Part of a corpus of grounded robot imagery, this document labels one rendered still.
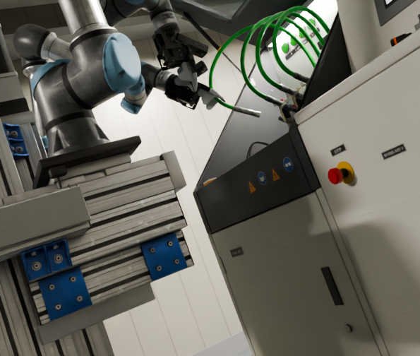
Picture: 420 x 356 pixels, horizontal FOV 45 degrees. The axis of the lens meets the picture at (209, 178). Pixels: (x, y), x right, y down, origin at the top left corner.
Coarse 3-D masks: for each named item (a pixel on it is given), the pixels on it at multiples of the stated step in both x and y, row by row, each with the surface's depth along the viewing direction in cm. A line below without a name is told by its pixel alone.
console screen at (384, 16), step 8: (376, 0) 125; (384, 0) 123; (392, 0) 121; (400, 0) 118; (408, 0) 116; (376, 8) 126; (384, 8) 123; (392, 8) 121; (400, 8) 118; (384, 16) 123; (392, 16) 121; (384, 24) 124
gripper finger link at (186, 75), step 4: (184, 64) 154; (188, 64) 154; (184, 68) 154; (188, 68) 155; (184, 72) 154; (188, 72) 154; (180, 76) 153; (184, 76) 154; (188, 76) 154; (192, 76) 154; (196, 76) 155; (184, 80) 153; (188, 80) 154; (192, 80) 154; (196, 80) 155; (192, 84) 156; (196, 84) 155; (196, 88) 156
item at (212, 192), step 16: (272, 144) 134; (288, 144) 128; (256, 160) 143; (272, 160) 136; (224, 176) 161; (240, 176) 152; (256, 176) 145; (288, 176) 132; (304, 176) 126; (208, 192) 173; (224, 192) 163; (240, 192) 155; (256, 192) 147; (272, 192) 140; (288, 192) 133; (304, 192) 128; (208, 208) 177; (224, 208) 166; (240, 208) 158; (256, 208) 149; (224, 224) 169
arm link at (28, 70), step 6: (24, 60) 177; (30, 60) 176; (36, 60) 176; (42, 60) 177; (48, 60) 178; (24, 66) 178; (30, 66) 176; (36, 66) 176; (24, 72) 179; (30, 72) 177; (30, 78) 178; (30, 84) 178; (30, 90) 178; (30, 96) 179; (36, 108) 176; (36, 114) 176; (36, 120) 176; (42, 126) 174; (42, 132) 174
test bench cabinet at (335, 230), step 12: (312, 192) 128; (324, 204) 122; (252, 216) 157; (336, 228) 121; (336, 240) 122; (216, 252) 181; (348, 264) 120; (228, 288) 180; (360, 288) 119; (360, 300) 120; (372, 312) 118; (372, 324) 119; (252, 348) 176; (384, 348) 117
